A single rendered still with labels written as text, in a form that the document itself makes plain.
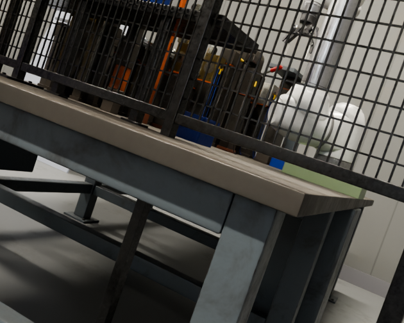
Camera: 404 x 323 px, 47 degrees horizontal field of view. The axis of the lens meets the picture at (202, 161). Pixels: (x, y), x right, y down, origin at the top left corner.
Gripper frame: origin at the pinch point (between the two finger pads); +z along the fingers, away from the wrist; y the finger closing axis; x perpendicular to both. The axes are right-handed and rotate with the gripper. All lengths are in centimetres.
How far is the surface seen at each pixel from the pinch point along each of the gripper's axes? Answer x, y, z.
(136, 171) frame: 131, -68, 62
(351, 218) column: 27, -65, 62
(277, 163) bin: -5, -8, 52
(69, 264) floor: 63, 32, 124
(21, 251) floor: 80, 44, 124
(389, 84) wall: -180, 31, -38
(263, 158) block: -6, 2, 52
